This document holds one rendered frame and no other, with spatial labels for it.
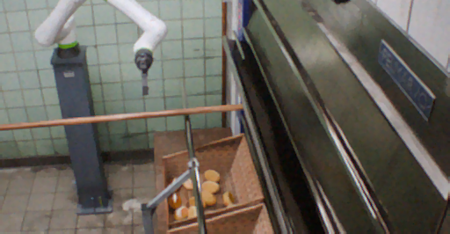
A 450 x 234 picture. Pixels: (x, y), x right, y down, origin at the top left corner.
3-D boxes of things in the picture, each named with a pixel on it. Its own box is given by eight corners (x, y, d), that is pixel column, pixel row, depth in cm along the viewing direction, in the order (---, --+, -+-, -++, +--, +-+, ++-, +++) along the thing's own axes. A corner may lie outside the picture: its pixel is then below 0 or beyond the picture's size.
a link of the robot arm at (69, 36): (49, 48, 284) (44, 18, 274) (66, 38, 296) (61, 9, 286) (66, 52, 280) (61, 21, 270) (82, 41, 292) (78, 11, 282)
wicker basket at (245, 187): (243, 170, 297) (245, 131, 283) (263, 237, 250) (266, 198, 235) (162, 177, 292) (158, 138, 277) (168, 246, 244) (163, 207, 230)
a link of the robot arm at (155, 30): (112, 3, 264) (104, 4, 254) (124, -14, 260) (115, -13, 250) (162, 44, 264) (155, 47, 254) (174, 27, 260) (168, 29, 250)
